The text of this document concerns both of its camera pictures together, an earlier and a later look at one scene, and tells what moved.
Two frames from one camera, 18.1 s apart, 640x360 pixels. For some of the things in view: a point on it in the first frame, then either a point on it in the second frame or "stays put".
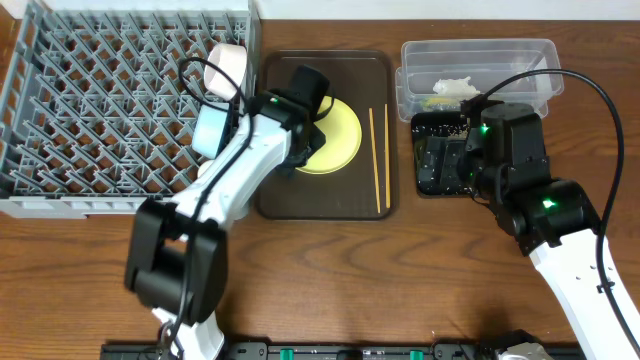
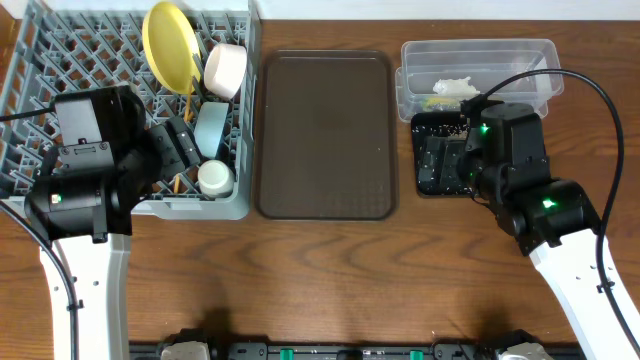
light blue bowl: x=209 y=129 stays put
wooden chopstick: x=374 y=157 to x=188 y=114
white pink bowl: x=232 y=59 stays put
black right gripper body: x=450 y=174 stays put
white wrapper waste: x=455 y=87 stays put
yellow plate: x=343 y=136 to x=171 y=47
